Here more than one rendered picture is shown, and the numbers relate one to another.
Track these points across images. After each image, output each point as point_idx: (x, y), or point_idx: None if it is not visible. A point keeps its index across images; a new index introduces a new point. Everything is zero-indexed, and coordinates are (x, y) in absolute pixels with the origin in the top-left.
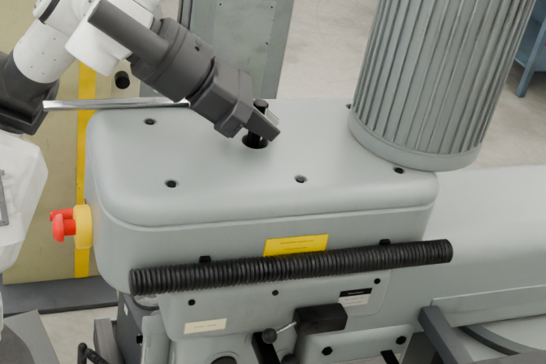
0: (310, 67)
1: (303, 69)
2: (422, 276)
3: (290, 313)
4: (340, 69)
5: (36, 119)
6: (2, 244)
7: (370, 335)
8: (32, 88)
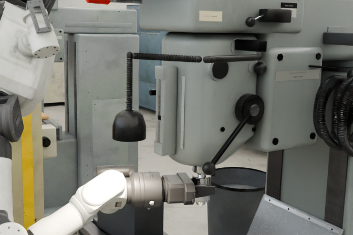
0: (147, 167)
1: (143, 168)
2: (320, 4)
3: (256, 15)
4: (165, 165)
5: (47, 8)
6: (48, 45)
7: (301, 50)
8: None
